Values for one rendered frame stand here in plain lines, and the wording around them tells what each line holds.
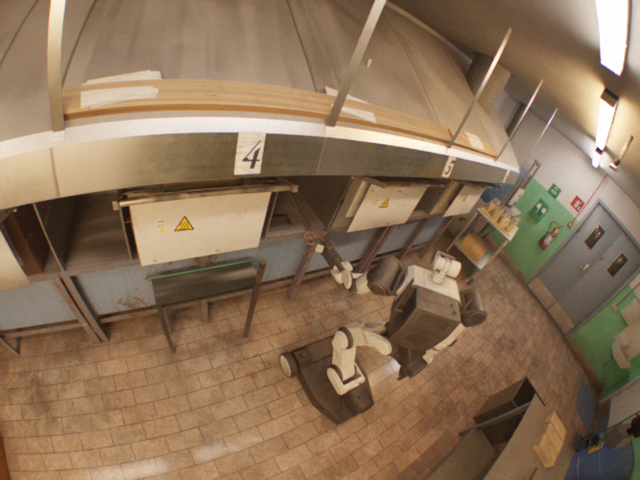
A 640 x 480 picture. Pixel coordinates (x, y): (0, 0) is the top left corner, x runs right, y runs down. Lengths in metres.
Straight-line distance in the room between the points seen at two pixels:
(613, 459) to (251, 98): 4.12
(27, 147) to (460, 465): 2.84
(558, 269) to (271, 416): 4.86
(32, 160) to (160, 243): 0.69
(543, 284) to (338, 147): 4.90
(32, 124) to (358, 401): 2.03
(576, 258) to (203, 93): 5.29
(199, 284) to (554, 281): 5.23
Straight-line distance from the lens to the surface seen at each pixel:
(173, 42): 1.03
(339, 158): 1.05
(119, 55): 0.99
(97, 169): 0.83
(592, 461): 3.91
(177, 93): 0.82
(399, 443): 2.36
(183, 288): 1.58
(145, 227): 1.20
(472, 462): 2.53
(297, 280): 2.21
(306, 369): 1.99
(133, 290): 1.83
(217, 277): 1.62
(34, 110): 0.93
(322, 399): 1.96
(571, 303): 5.53
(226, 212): 1.22
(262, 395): 2.05
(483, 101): 2.84
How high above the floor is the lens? 1.97
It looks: 40 degrees down
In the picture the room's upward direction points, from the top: 24 degrees clockwise
